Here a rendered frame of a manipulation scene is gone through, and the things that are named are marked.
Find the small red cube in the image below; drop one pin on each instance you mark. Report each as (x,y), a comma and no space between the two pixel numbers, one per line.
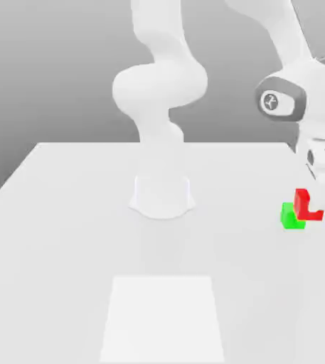
(300,202)

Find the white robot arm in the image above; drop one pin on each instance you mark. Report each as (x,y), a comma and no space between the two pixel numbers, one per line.
(162,85)

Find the small green cube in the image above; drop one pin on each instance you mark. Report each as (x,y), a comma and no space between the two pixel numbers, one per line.
(288,219)

